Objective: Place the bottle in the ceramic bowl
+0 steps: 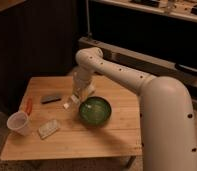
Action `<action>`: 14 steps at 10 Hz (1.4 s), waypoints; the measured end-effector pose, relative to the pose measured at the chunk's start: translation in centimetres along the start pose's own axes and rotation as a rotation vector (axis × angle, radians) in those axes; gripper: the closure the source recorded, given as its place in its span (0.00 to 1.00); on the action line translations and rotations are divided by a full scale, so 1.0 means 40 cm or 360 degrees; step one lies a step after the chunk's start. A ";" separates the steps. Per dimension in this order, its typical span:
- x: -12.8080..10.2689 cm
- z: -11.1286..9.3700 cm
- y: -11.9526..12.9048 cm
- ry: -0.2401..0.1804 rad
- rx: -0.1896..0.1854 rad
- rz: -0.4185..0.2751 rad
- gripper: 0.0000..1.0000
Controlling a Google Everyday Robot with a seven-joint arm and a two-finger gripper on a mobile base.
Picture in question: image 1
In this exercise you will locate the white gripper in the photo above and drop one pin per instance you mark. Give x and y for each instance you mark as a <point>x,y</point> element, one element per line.
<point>81,90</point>

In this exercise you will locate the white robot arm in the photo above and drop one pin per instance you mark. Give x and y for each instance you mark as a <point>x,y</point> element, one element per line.
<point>167,124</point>

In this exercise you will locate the green ceramic bowl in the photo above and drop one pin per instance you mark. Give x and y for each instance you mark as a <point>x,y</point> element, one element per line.
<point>95,111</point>

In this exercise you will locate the dark grey rectangular block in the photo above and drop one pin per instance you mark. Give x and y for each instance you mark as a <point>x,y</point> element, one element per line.
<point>50,98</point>

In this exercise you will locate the wooden table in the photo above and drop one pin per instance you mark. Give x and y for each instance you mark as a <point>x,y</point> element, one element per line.
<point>119,137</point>

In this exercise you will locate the white plastic cup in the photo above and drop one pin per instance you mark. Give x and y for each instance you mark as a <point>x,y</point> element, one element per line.
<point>19,123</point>

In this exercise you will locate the metal pole stand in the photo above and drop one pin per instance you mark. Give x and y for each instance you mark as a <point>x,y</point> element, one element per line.
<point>89,33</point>

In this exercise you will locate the dark background shelf unit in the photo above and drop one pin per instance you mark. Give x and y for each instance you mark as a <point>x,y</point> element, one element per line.
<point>149,42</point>

